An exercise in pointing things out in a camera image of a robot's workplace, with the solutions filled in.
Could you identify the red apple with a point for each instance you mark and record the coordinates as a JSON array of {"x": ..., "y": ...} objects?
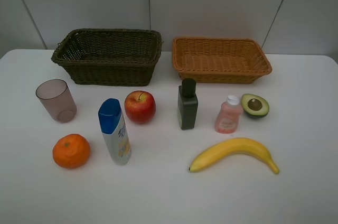
[{"x": 140, "y": 106}]

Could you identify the halved avocado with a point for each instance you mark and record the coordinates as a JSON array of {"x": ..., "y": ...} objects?
[{"x": 255, "y": 106}]

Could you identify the white blue shampoo bottle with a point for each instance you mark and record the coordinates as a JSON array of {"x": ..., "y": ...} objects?
[{"x": 114, "y": 131}]

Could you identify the dark green bottle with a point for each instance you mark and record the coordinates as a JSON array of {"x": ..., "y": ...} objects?
[{"x": 187, "y": 104}]

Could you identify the orange mandarin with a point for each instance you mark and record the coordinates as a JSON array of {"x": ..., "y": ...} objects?
[{"x": 71, "y": 151}]

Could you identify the pink soap bottle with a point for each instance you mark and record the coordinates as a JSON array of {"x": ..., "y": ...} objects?
[{"x": 228, "y": 117}]

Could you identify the translucent pink plastic cup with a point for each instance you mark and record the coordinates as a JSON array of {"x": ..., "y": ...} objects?
[{"x": 56, "y": 98}]

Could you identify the orange wicker basket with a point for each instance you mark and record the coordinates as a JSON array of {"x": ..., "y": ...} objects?
[{"x": 219, "y": 60}]

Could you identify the dark brown wicker basket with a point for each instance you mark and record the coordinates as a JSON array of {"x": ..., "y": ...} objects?
[{"x": 109, "y": 57}]

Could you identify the yellow banana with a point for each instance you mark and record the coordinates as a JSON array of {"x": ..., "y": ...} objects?
[{"x": 233, "y": 146}]

